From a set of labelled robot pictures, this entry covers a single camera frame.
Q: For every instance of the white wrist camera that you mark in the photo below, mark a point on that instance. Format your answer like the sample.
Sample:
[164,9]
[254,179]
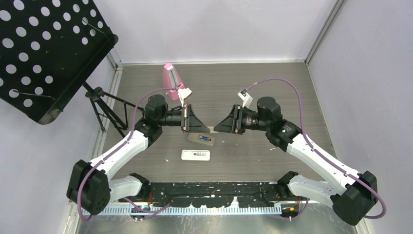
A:
[245,97]
[183,94]

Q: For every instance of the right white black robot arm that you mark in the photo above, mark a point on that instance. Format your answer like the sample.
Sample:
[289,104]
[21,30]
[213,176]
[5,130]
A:
[348,192]

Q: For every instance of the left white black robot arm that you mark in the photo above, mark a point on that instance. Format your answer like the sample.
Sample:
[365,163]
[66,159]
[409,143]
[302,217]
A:
[91,185]

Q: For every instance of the pink metronome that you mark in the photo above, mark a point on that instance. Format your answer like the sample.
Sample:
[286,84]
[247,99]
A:
[172,81]

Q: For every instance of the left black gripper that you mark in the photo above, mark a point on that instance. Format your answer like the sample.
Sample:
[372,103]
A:
[192,124]

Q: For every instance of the black perforated music stand desk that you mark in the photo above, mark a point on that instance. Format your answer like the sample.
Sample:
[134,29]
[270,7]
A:
[48,49]

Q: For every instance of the black tripod stand legs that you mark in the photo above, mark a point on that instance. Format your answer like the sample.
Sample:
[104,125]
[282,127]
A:
[102,109]

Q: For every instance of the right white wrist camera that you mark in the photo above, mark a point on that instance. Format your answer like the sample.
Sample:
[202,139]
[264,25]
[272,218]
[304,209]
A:
[245,97]

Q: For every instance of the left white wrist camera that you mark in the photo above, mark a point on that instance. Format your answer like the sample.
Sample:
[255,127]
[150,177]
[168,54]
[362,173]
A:
[183,94]

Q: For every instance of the white remote control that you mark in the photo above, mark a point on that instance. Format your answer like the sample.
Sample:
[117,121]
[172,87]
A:
[195,155]

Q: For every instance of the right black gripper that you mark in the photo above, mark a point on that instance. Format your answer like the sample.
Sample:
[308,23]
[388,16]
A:
[233,123]

